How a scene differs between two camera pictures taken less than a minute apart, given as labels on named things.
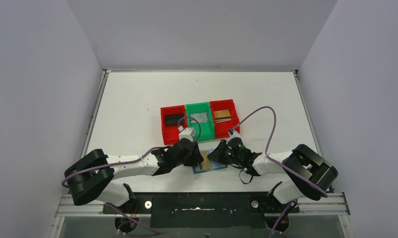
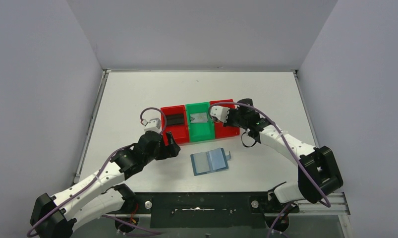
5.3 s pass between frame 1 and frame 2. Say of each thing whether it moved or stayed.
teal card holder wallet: stayed
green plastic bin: stayed
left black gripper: moved
